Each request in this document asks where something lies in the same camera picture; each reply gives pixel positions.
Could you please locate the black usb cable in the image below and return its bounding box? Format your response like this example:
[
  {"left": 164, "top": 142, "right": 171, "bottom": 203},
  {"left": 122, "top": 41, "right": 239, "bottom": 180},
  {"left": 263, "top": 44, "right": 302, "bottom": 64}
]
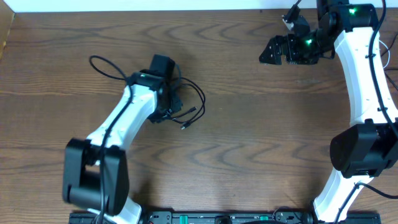
[{"left": 166, "top": 63, "right": 206, "bottom": 130}]

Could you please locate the white usb cable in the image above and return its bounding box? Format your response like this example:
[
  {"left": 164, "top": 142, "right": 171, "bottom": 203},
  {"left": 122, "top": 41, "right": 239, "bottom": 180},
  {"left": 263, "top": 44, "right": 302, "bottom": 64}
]
[{"left": 378, "top": 39, "right": 391, "bottom": 70}]

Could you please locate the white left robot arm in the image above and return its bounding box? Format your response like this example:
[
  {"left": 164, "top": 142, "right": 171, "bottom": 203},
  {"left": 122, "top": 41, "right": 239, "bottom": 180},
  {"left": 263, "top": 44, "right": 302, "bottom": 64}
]
[{"left": 62, "top": 70, "right": 173, "bottom": 223}]

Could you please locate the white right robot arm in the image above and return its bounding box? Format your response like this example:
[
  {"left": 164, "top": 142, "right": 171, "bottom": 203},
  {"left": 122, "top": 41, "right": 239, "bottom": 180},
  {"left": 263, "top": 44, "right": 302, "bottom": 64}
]
[{"left": 259, "top": 0, "right": 397, "bottom": 223}]

